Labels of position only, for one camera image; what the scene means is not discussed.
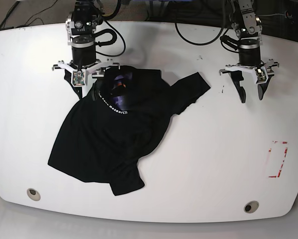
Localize black t-shirt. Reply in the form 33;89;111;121
48;66;210;196

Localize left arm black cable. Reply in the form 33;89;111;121
175;21;239;52

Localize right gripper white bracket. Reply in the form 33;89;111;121
51;37;121;103

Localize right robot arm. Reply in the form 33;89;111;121
52;0;120;99

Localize red tape rectangle marking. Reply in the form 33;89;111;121
266;141;289;178

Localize table grommet hole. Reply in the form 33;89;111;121
244;201;259;214
27;188;41;202

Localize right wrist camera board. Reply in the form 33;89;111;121
72;71;85;86

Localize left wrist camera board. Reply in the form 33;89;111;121
255;68;266;84

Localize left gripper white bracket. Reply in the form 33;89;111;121
218;43;280;104

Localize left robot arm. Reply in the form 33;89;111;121
219;0;279;103

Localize right table grommet hole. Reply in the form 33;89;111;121
244;201;259;214

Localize left table grommet hole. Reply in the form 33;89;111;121
27;188;41;202

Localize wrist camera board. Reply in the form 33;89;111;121
255;68;266;84
72;71;85;86

